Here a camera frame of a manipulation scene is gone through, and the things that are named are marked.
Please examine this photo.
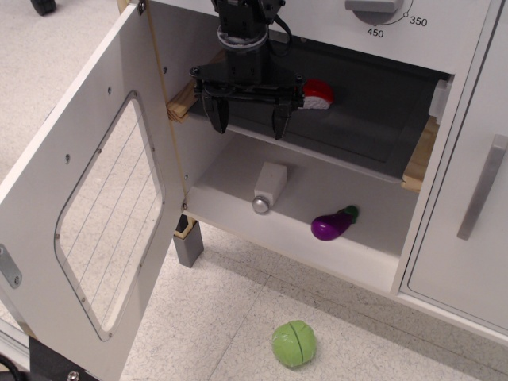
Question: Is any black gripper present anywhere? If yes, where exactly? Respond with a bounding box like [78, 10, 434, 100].
[190, 40, 305, 140]

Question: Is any white oven door with window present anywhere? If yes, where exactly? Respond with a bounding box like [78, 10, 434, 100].
[1, 4, 183, 380]

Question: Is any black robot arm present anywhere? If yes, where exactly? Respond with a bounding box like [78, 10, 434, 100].
[190, 1, 305, 140]

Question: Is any dark grey oven tray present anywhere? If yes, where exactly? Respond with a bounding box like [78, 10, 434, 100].
[186, 37, 448, 184]

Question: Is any grey oven temperature knob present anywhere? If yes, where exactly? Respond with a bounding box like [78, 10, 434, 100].
[344, 0, 403, 25]

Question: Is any white salt shaker silver cap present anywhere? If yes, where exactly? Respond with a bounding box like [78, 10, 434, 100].
[252, 162, 287, 215]

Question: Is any red white sushi toy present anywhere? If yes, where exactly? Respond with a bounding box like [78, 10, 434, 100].
[301, 79, 335, 110]

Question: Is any purple toy eggplant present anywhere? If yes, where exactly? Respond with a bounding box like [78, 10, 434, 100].
[310, 205, 360, 241]

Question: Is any grey cabinet leg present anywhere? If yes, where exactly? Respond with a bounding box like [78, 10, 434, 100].
[173, 214, 204, 268]

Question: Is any white toy kitchen cabinet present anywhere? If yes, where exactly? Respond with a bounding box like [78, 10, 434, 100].
[123, 1, 507, 343]

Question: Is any black caster wheel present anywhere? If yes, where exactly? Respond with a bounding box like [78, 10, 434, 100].
[31, 0, 56, 16]

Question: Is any green toy cabbage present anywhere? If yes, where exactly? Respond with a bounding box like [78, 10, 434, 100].
[271, 320, 317, 368]

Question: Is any white cupboard door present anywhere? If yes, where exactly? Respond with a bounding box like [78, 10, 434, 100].
[401, 2, 507, 341]

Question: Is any silver cupboard door handle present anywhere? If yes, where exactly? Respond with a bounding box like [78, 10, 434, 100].
[457, 134, 507, 241]

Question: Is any black metal base plate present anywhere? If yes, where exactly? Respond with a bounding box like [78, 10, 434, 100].
[27, 337, 97, 381]

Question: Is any black cable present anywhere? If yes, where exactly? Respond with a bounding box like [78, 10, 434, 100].
[0, 352, 25, 381]

